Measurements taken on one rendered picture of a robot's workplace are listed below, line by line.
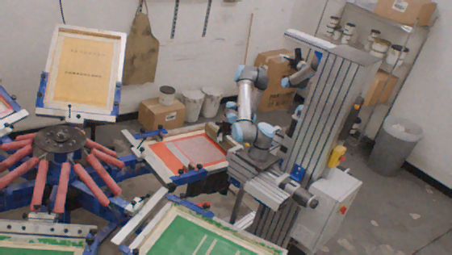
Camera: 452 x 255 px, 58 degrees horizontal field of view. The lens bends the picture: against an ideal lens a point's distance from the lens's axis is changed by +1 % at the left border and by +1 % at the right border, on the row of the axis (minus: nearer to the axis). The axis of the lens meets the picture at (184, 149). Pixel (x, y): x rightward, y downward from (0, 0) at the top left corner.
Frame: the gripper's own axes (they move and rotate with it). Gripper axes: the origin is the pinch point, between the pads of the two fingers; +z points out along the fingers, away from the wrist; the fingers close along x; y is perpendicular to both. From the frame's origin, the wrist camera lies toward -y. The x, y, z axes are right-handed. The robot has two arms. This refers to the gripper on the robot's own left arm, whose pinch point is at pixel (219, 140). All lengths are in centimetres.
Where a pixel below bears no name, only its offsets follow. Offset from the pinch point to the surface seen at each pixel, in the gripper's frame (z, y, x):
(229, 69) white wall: 47, -200, 183
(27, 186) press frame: -2, 2, -153
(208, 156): 4.8, 10.9, -18.6
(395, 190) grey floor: 101, 50, 260
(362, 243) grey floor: 101, 88, 141
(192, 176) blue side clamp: 0, 31, -48
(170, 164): 5, 8, -52
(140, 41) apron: -6, -195, 30
